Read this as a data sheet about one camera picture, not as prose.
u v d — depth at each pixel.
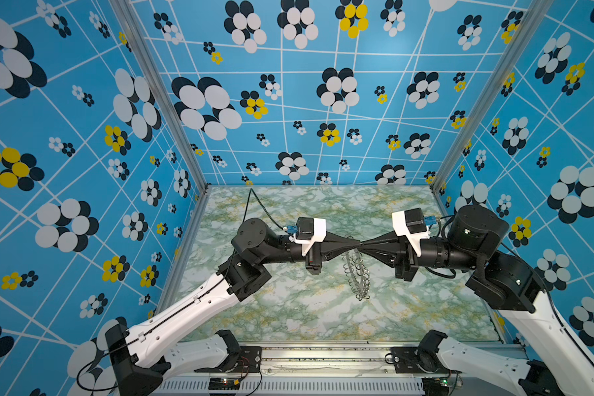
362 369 0.72
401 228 0.38
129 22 0.71
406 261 0.42
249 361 0.73
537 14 0.68
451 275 0.48
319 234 0.38
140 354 0.38
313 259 0.44
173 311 0.42
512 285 0.37
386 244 0.46
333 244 0.45
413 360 0.72
